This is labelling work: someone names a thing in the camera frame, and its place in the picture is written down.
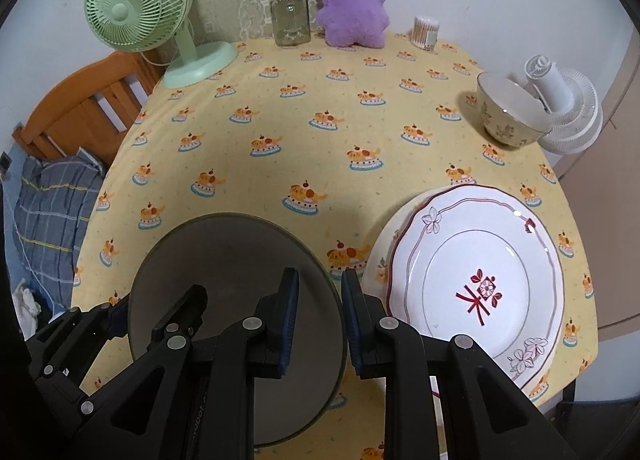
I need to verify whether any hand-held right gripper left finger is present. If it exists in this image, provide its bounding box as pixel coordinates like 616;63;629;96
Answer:
75;267;301;460

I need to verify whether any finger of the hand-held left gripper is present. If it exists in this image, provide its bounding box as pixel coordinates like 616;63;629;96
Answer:
97;301;132;341
150;284;208;341

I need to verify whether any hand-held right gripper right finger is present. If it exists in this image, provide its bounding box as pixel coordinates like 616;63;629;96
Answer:
341;269;581;460

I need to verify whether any yellow floral white plate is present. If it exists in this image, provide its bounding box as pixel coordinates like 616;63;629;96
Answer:
364;187;556;403

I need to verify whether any large green-rimmed floral bowl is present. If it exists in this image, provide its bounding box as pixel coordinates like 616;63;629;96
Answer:
127;212;347;450

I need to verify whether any red patterned white plate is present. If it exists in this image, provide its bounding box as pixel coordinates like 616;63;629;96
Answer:
385;184;566;391

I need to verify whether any white cloth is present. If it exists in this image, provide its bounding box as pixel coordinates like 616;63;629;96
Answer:
12;280;43;331

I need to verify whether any blue plaid pillow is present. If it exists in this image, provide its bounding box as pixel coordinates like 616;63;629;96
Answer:
12;155;106;301

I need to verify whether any yellow printed tablecloth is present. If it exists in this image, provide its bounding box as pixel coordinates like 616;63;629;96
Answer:
70;34;601;460

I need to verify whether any small cream floral bowl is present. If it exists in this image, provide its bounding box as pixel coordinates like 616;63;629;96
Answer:
475;71;552;149

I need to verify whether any cotton swab container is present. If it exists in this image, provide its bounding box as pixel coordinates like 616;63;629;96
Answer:
411;16;441;50

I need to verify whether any beige cabinet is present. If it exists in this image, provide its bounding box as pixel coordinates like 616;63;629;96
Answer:
552;24;640;343

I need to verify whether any glass jar with black lid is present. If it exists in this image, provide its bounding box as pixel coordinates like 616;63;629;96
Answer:
267;0;312;47

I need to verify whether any white desk fan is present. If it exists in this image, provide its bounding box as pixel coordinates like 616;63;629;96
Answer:
524;54;604;155

